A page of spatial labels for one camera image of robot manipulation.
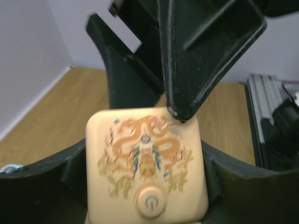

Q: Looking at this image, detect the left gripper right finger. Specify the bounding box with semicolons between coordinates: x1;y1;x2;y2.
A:
201;141;299;224

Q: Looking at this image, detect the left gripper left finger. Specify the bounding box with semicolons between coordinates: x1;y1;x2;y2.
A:
0;140;87;224

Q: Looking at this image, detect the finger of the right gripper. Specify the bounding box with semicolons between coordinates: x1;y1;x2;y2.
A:
85;14;164;109
157;0;267;122

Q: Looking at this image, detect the aluminium rail frame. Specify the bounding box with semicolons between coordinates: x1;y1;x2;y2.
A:
245;74;299;171

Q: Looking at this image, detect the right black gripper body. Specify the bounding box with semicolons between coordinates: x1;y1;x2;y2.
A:
109;0;163;82

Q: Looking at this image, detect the orange cube socket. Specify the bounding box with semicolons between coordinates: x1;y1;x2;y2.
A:
85;107;209;224

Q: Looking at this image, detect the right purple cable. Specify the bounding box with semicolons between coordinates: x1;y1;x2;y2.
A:
281;80;299;98

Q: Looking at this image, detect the round light blue socket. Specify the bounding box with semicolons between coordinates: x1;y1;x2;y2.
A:
0;164;23;174

